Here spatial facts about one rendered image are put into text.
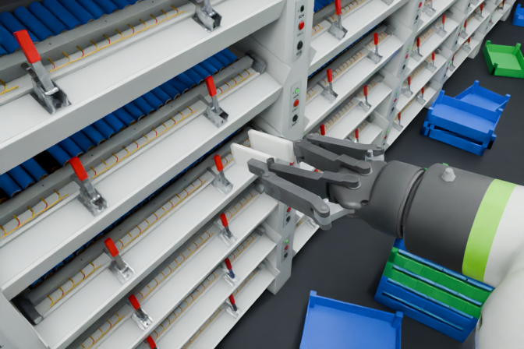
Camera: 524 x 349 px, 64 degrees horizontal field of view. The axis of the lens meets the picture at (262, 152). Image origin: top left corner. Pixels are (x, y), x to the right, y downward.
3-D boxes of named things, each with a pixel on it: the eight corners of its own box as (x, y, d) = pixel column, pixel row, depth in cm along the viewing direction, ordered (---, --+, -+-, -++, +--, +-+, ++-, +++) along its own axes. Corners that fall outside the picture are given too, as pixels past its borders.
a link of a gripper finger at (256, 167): (285, 178, 50) (270, 193, 48) (253, 167, 52) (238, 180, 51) (284, 168, 49) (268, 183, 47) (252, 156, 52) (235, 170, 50)
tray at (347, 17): (410, -1, 132) (437, -41, 121) (302, 81, 97) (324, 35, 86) (360, -37, 136) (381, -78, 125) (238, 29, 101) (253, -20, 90)
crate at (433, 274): (500, 254, 131) (510, 239, 126) (490, 307, 118) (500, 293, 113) (405, 216, 142) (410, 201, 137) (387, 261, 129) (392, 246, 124)
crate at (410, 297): (481, 281, 142) (490, 268, 136) (471, 332, 129) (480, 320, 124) (394, 245, 153) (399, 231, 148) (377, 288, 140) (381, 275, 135)
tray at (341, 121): (387, 97, 157) (406, 72, 146) (293, 190, 122) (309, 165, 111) (345, 65, 161) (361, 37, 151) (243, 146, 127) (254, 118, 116)
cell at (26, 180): (-6, 160, 61) (23, 188, 59) (5, 151, 61) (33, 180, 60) (0, 164, 62) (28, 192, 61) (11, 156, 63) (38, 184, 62)
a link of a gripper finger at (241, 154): (279, 175, 51) (275, 179, 51) (238, 160, 55) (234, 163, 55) (275, 156, 50) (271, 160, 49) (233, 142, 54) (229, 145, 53)
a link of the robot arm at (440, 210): (505, 152, 38) (470, 214, 32) (486, 241, 44) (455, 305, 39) (437, 136, 41) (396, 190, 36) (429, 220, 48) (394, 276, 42)
